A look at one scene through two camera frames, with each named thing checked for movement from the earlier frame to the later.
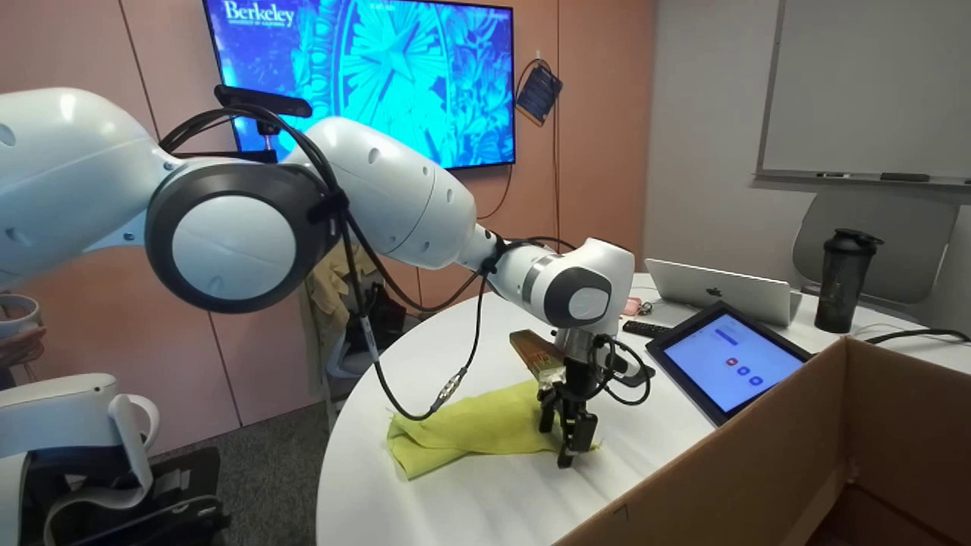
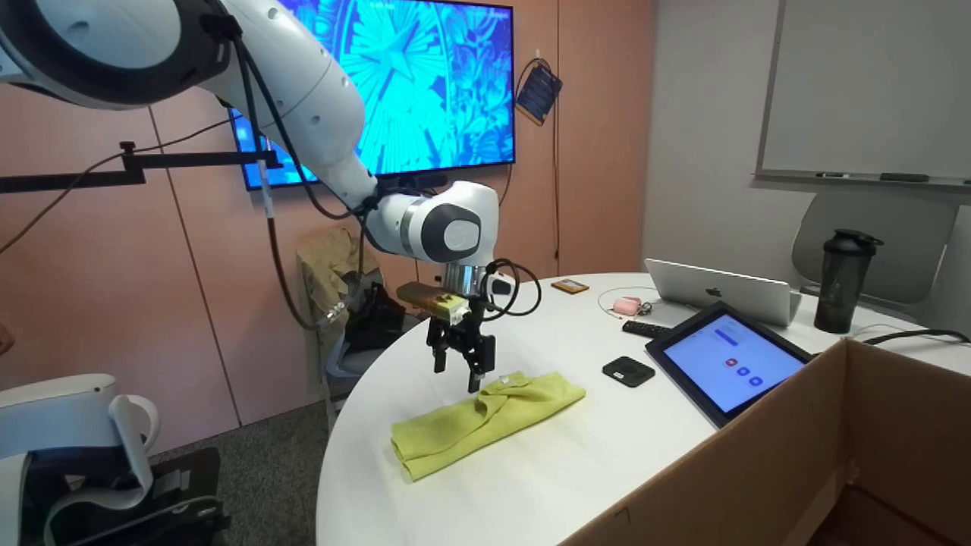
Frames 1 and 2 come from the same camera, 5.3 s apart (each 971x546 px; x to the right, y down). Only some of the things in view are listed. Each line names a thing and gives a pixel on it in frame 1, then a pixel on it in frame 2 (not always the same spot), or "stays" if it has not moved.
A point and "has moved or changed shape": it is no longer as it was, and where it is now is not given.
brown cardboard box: x=859 y=448 stays
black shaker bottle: x=849 y=263 stays
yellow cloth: x=505 y=423 has moved or changed shape
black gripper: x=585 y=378 -> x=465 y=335
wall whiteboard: x=870 y=92 stays
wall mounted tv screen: x=437 y=76 stays
